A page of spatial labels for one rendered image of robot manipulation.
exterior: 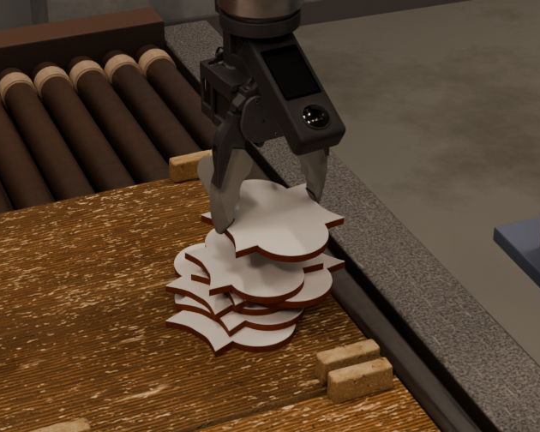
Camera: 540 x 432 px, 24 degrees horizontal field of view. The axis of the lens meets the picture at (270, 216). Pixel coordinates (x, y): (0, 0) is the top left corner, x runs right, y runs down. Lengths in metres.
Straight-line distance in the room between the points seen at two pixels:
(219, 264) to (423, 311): 0.22
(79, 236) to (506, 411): 0.49
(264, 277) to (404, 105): 2.56
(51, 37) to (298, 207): 0.68
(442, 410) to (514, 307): 1.74
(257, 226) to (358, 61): 2.83
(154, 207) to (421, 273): 0.30
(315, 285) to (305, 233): 0.06
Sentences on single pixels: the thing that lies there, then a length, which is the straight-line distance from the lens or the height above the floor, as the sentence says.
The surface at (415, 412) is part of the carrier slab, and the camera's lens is 1.10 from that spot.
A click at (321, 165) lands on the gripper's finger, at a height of 1.08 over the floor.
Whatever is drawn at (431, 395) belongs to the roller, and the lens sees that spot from 1.15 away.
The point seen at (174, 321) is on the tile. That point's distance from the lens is 1.19.
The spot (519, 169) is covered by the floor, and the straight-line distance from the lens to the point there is 3.41.
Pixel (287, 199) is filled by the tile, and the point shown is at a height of 1.03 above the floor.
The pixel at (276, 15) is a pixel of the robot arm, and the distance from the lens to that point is 1.06.
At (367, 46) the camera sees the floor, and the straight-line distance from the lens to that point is 4.07.
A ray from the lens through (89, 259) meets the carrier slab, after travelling 1.30.
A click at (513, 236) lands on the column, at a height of 0.87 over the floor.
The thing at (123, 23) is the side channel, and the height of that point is 0.95.
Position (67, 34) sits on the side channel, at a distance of 1.78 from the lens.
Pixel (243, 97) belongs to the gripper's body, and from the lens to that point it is 1.09.
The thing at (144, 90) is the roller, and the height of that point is 0.92.
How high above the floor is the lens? 1.65
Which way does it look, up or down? 32 degrees down
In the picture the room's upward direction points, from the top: straight up
